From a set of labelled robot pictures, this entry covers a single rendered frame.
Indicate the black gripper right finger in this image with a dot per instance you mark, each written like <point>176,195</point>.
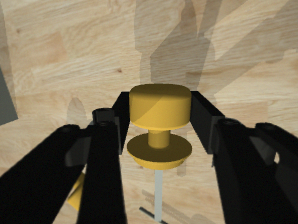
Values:
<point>250,193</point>

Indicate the orange-handled screwdriver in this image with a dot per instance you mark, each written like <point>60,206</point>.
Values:
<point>152,217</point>

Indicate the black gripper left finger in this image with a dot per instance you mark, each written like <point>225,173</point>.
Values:
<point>34,189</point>

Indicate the brass door knob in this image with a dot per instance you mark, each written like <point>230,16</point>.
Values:
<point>74,198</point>

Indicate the yellow door knob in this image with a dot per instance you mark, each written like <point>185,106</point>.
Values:
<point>159,108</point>

